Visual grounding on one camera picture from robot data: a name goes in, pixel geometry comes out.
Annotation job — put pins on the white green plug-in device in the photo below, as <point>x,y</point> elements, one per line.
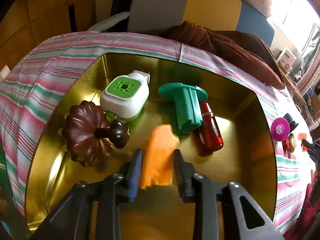
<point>126,95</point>

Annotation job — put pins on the white plastic armrest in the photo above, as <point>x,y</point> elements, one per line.
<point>109,22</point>

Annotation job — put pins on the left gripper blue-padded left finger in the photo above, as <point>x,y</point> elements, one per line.
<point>133,175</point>

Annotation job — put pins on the dark red perfume bottle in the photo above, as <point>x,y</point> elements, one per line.
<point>207,137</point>

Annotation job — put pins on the white box on shelf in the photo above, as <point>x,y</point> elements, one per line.
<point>286,60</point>

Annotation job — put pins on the teal plastic flanged part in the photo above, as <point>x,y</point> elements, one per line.
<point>187,101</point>

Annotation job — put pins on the dark red pillow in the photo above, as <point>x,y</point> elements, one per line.
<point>246,51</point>

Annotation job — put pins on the yellow carved egg case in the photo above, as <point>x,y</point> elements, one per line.
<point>289,144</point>

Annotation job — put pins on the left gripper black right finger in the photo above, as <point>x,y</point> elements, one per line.
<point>184,177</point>

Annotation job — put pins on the orange cheese wedge toy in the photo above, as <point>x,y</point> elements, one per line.
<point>157,166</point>

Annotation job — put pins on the grey yellow blue headboard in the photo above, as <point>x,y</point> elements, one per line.
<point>152,16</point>

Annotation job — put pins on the gold metal tray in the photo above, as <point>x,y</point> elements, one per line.
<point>247,155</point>

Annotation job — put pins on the white tube bottle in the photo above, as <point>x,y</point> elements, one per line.
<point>4,72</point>

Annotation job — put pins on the black cylindrical cap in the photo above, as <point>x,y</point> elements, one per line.
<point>293,125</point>

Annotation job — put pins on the striped pink green bedspread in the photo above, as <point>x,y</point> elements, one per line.
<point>65,70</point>

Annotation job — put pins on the brown pumpkin shaped lid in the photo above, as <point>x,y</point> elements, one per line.
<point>90,137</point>

